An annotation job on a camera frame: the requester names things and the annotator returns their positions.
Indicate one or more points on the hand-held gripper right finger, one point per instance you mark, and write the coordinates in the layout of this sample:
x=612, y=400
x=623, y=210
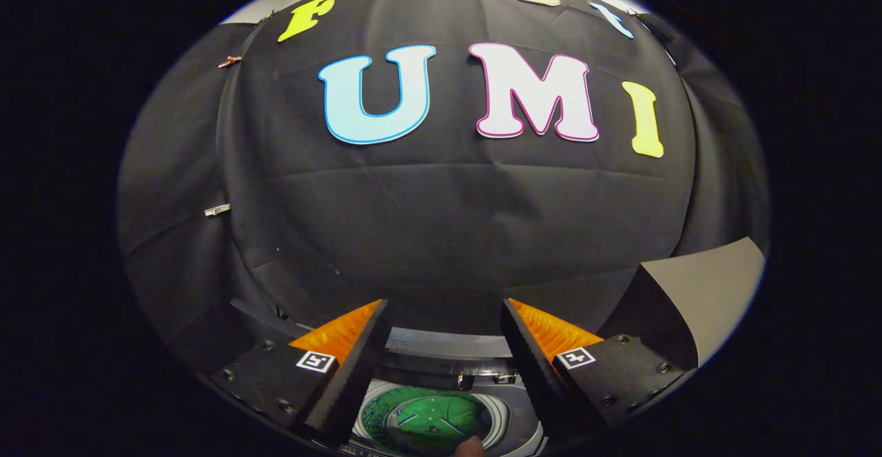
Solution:
x=534, y=374

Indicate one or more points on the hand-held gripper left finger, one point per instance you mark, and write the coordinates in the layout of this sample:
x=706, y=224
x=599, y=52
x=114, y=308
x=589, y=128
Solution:
x=351, y=381

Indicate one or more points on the dark grey washing machine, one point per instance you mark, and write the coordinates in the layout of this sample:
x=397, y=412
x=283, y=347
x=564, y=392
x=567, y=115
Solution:
x=448, y=347

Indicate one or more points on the green polo shirt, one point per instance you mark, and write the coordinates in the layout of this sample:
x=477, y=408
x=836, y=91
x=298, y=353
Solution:
x=448, y=415

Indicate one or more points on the black backdrop cloth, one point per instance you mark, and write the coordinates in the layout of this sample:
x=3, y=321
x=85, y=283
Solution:
x=448, y=222

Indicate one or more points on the beige cabinet with grey top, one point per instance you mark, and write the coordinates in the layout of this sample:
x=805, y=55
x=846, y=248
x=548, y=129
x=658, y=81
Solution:
x=716, y=285

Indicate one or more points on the silver clip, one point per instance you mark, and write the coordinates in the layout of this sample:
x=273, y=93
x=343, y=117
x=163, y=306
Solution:
x=217, y=209

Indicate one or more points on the copper clip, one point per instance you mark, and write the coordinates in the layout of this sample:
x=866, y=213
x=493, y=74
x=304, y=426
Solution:
x=229, y=61

